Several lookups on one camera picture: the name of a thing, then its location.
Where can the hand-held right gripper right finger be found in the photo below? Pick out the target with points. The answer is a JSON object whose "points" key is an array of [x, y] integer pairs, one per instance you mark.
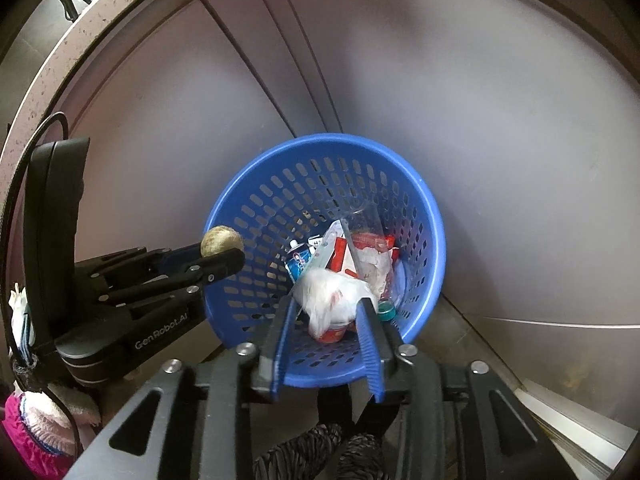
{"points": [[372, 355]]}

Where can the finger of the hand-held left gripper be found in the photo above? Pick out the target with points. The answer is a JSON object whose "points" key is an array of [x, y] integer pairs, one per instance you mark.
{"points": [[200, 272], [130, 262]]}

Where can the person's left hand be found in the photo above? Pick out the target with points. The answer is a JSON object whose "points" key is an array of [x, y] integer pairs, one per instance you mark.
{"points": [[22, 330]]}

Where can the striped patterned trousers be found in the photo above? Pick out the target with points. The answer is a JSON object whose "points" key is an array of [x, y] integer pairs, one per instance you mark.
{"points": [[300, 452]]}

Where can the blue plastic basket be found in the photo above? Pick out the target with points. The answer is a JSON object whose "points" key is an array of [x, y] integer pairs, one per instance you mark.
{"points": [[280, 185]]}

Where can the blue white toothpaste tube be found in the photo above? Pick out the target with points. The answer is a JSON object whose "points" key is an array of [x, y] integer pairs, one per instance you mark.
{"points": [[300, 262]]}

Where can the beige fuzzy ball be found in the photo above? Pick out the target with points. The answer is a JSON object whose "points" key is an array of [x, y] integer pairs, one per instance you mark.
{"points": [[222, 241]]}

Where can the grey cabinet door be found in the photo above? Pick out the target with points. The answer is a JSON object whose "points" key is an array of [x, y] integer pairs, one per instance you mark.
{"points": [[175, 110], [475, 110]]}

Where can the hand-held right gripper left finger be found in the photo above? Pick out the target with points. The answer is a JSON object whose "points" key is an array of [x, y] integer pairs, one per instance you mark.
{"points": [[282, 345]]}

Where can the clear plastic bottle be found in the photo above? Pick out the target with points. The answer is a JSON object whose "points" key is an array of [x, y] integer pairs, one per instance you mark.
{"points": [[387, 313]]}

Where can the red snack packet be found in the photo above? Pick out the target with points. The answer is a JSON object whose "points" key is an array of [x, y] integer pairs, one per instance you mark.
{"points": [[372, 240]]}

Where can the white cup red label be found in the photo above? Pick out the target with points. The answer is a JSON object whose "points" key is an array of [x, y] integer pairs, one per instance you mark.
{"points": [[334, 335]]}

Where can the white wrapper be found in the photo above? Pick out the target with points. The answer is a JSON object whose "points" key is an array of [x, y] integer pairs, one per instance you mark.
{"points": [[325, 292]]}

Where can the white flat board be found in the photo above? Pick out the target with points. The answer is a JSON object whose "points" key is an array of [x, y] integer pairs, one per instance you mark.
{"points": [[575, 425]]}

